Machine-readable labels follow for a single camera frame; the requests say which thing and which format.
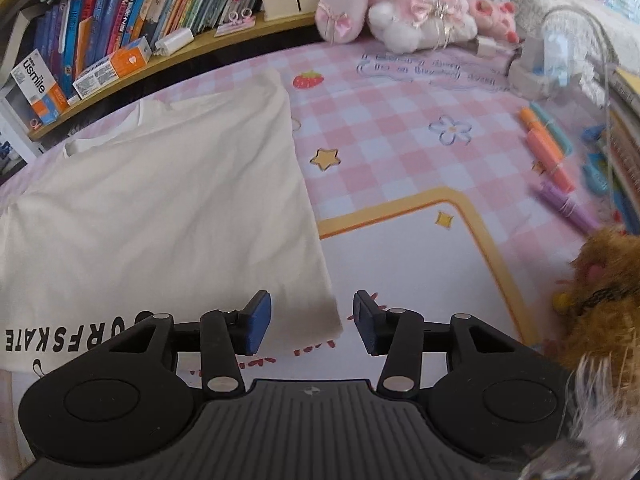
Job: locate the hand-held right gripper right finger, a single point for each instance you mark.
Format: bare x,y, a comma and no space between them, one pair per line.
365,324

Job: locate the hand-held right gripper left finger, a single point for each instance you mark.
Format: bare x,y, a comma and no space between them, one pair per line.
257,321

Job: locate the cream printed T-shirt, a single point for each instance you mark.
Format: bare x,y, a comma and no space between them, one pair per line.
175,220

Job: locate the pink checked desk mat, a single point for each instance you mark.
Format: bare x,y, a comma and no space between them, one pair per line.
400,160

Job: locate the purple highlighter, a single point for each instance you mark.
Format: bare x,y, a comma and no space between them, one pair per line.
570,207

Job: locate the brown plush toy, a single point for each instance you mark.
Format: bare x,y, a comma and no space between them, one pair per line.
607,300

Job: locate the pink orange highlighter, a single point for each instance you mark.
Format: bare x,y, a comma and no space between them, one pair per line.
561,177

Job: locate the white fluffy fur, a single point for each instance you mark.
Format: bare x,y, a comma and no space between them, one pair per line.
600,425

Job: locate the wooden bookshelf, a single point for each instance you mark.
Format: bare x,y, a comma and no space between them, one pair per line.
200,51

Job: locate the orange white flat box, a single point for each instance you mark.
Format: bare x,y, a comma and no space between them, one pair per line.
112,67

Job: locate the small white box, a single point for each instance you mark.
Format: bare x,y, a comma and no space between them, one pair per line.
174,41

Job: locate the white charger plug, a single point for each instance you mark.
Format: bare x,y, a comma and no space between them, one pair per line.
495,46

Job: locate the stack of pale books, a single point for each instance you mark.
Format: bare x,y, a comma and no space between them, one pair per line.
625,145

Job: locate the white orange blue carton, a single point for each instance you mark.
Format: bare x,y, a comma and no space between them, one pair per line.
40,87

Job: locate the pink white bunny plush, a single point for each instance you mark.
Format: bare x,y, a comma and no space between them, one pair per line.
410,5

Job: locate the row of colourful books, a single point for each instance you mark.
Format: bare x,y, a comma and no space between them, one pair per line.
165,0

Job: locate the pink strawberry bear plush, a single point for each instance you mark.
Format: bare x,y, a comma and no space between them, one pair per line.
495,15

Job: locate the large white book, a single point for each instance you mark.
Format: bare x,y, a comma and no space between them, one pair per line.
15,45

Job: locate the white knitted cloth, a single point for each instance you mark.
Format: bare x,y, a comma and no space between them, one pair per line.
575,15

